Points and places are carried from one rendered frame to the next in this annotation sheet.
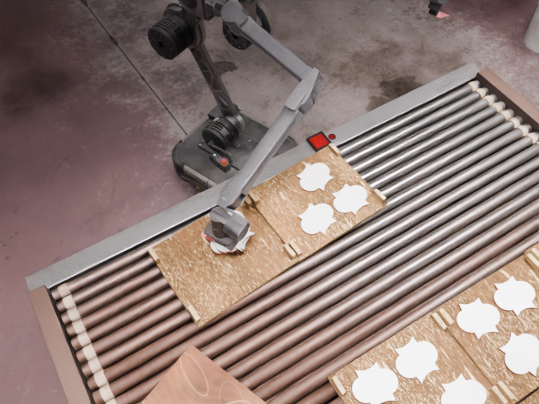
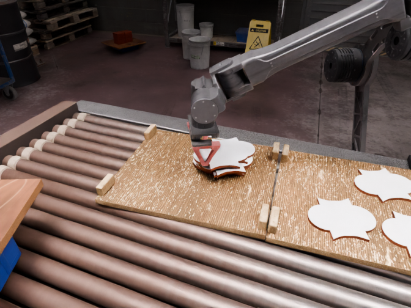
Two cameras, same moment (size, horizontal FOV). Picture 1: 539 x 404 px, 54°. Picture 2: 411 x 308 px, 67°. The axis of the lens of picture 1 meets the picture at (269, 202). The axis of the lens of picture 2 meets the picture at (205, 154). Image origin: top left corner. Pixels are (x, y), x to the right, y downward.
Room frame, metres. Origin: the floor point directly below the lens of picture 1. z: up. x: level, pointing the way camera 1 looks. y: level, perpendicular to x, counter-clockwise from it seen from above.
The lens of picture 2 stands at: (0.45, -0.36, 1.45)
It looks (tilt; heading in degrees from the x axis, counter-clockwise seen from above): 35 degrees down; 51
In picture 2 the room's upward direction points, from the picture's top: straight up
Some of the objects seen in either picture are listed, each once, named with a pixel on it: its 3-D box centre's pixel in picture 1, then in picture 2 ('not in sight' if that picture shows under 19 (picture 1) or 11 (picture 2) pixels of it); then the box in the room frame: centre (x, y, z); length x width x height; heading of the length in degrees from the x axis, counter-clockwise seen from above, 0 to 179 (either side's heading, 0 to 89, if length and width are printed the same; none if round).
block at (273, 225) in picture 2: (295, 248); (274, 219); (0.87, -0.09, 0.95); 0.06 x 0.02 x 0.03; 34
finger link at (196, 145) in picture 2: (228, 242); (204, 147); (0.86, 0.14, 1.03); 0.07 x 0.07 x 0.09; 60
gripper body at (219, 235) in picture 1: (220, 228); (202, 116); (0.87, 0.16, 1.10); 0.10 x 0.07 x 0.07; 60
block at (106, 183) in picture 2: (194, 314); (105, 184); (0.64, 0.25, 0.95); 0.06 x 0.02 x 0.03; 35
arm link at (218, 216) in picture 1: (220, 219); (203, 93); (0.87, 0.16, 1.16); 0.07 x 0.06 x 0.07; 53
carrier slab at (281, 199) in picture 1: (315, 199); (361, 204); (1.09, -0.17, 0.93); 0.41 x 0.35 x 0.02; 124
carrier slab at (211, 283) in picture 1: (222, 256); (197, 172); (0.86, 0.17, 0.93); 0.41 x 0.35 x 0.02; 125
